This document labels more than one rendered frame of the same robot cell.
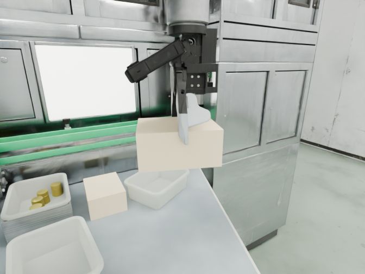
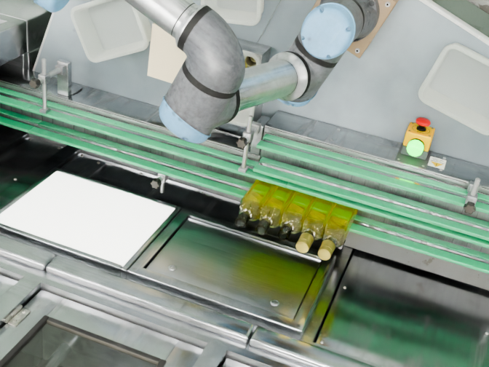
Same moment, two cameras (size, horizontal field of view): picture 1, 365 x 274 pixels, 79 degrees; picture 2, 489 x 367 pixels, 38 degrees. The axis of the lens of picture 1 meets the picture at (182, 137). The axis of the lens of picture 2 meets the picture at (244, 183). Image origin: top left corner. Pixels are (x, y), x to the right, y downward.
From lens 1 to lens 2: 1.54 m
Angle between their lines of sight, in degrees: 37
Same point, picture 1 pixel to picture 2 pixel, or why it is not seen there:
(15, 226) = (255, 49)
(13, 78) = (177, 252)
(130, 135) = (96, 121)
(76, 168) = not seen: hidden behind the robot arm
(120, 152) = (124, 111)
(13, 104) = (199, 234)
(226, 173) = (15, 9)
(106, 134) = (124, 132)
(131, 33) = not seen: outside the picture
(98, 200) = not seen: hidden behind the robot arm
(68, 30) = (65, 264)
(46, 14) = (77, 292)
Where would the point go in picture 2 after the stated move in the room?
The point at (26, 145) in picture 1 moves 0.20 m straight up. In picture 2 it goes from (214, 159) to (184, 191)
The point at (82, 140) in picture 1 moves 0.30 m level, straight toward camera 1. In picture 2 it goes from (155, 140) to (170, 44)
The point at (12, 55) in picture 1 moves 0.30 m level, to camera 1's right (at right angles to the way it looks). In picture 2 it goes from (158, 268) to (70, 189)
